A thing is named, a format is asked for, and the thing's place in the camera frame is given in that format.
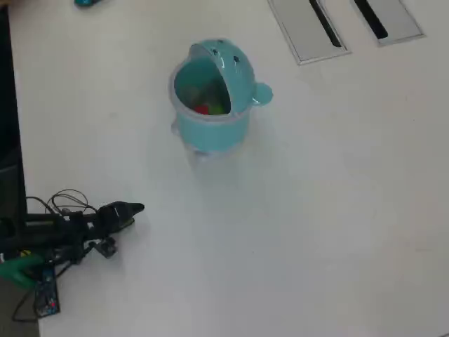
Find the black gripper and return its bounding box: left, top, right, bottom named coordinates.
left=80, top=201, right=145, bottom=243

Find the black power cable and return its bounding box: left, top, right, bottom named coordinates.
left=12, top=287, right=39, bottom=323

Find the silver desk cable hatch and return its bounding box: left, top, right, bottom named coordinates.
left=267, top=0, right=351, bottom=66
left=350, top=0, right=426, bottom=48

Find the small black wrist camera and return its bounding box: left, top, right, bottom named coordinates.
left=94, top=237, right=117, bottom=260

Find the thin black servo cable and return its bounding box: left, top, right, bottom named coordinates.
left=26, top=189, right=99, bottom=217

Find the teal cartoon animal bin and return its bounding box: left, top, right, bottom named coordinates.
left=168, top=38, right=274, bottom=159

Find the blue controller circuit board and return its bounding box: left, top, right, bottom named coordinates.
left=33, top=266, right=60, bottom=319

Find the green table clamp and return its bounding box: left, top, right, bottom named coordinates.
left=0, top=253, right=45, bottom=291

